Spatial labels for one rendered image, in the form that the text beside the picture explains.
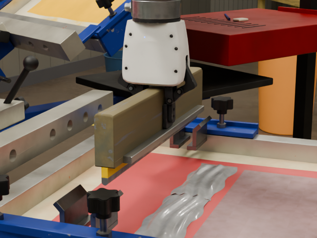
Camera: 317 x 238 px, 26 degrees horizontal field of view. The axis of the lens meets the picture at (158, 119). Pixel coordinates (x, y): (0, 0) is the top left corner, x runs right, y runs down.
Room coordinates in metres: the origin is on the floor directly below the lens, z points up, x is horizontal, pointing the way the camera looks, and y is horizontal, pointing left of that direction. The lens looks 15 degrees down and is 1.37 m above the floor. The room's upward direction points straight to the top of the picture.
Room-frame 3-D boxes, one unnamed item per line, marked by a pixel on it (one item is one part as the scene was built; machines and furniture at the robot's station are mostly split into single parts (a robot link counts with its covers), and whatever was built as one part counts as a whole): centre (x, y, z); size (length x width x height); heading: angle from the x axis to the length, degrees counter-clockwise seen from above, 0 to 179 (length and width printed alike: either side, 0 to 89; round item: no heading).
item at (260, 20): (2.28, -0.29, 1.06); 0.61 x 0.46 x 0.12; 129
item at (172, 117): (1.06, -0.03, 1.11); 0.03 x 0.03 x 0.07; 70
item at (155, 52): (1.07, 0.00, 1.20); 0.10 x 0.08 x 0.11; 70
